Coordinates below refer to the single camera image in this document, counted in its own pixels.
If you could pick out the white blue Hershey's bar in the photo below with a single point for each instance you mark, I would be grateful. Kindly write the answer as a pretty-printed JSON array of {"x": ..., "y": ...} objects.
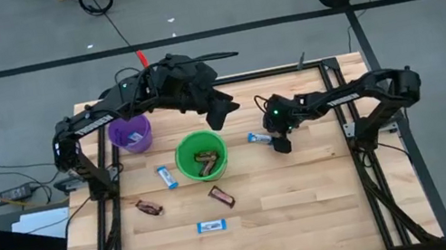
[
  {"x": 258, "y": 137},
  {"x": 167, "y": 177},
  {"x": 135, "y": 137},
  {"x": 211, "y": 226}
]

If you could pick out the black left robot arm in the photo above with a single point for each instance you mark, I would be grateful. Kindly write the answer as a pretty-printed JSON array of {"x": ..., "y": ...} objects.
[{"x": 94, "y": 124}]

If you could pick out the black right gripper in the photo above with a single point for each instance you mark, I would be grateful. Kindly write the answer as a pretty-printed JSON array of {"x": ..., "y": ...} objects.
[{"x": 282, "y": 144}]

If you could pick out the black power adapter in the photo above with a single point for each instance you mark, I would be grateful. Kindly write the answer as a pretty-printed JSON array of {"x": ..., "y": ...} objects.
[{"x": 14, "y": 194}]

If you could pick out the grey flat board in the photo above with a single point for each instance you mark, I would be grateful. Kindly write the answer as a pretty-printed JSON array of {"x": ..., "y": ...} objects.
[{"x": 39, "y": 231}]

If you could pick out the green monster face bucket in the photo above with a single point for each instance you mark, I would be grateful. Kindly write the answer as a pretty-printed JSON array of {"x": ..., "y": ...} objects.
[{"x": 186, "y": 150}]

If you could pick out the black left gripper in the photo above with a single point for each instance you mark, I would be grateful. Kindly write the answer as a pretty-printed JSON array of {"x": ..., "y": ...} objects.
[{"x": 200, "y": 87}]

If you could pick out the purple plastic bucket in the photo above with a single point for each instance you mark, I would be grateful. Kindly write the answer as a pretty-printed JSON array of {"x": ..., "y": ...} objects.
[{"x": 121, "y": 124}]

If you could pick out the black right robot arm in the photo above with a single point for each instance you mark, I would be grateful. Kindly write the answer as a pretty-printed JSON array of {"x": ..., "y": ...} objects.
[{"x": 343, "y": 99}]

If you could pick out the grey metal clip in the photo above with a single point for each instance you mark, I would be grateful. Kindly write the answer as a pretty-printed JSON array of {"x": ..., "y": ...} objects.
[{"x": 301, "y": 60}]

